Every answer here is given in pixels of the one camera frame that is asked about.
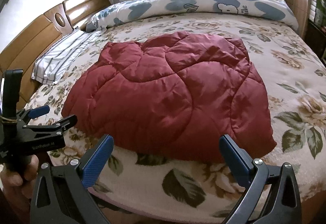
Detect striped grey white pillow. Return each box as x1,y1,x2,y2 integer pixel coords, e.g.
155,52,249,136
31,28,101,85

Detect left hand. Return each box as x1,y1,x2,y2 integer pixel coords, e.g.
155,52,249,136
1,155,39,215

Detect wooden headboard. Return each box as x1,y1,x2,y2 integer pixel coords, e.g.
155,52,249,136
1,0,111,110

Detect blue white patterned duvet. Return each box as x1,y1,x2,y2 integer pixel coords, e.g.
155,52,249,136
86,0,299,32

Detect red quilted puffer coat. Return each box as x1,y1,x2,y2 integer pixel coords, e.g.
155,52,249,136
61,31,277,163

